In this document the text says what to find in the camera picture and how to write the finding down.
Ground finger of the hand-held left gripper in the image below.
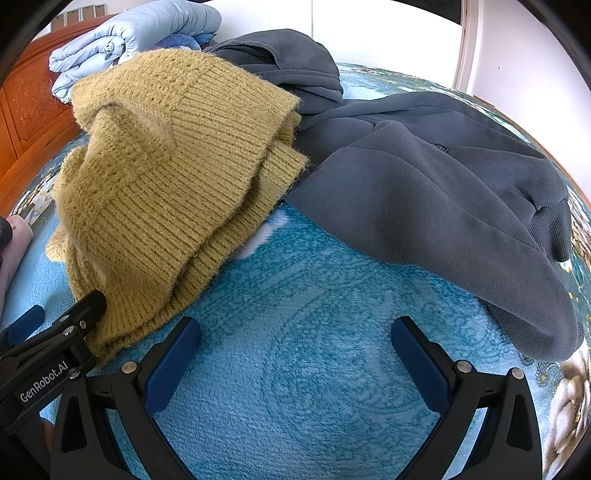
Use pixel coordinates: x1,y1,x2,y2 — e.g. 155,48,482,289
0,290,108,370
0,305,45,347

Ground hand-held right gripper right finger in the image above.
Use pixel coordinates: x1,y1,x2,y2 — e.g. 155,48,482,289
392,316,543,480

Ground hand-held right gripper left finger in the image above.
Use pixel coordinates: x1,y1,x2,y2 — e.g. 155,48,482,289
51,316,201,480

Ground mustard yellow knitted sweater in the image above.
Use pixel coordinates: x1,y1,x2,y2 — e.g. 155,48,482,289
46,48,310,365

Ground blue patterned plush blanket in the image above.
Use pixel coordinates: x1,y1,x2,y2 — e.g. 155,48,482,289
0,62,591,480

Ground dark grey hoodie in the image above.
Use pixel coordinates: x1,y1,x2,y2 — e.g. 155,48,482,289
203,29,583,361

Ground carved wooden headboard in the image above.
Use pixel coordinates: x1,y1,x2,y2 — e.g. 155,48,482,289
0,14,116,217

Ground blue cloth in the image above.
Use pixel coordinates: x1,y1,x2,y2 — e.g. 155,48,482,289
159,33,204,51

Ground light blue puffer jacket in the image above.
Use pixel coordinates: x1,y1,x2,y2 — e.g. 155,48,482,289
48,0,222,104

